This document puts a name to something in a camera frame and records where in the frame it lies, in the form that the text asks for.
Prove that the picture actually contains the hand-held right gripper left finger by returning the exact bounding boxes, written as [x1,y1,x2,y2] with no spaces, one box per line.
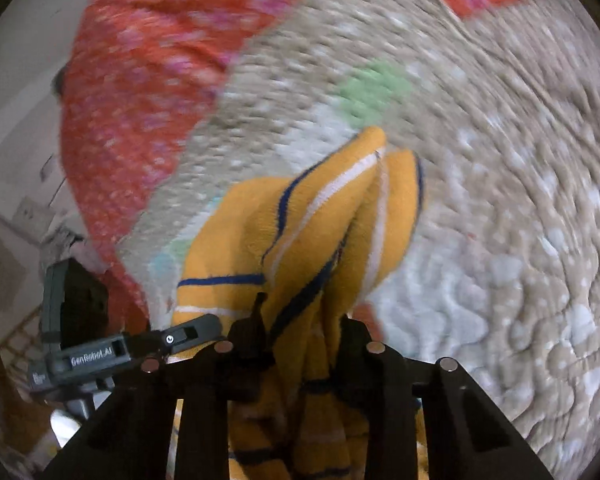
[42,293,272,480]

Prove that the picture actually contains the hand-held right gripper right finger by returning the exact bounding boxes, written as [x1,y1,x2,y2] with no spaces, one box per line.
[329,316,554,480]

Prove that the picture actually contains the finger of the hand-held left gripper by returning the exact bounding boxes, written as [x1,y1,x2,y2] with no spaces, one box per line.
[149,313,227,357]

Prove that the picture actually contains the yellow striped shirt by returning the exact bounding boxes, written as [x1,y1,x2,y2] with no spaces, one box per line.
[169,126,427,480]

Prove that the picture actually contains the beige quilted blanket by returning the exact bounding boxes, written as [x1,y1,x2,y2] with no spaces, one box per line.
[114,0,600,480]

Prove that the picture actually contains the red floral bedsheet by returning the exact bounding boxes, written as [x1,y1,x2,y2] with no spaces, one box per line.
[60,0,567,323]

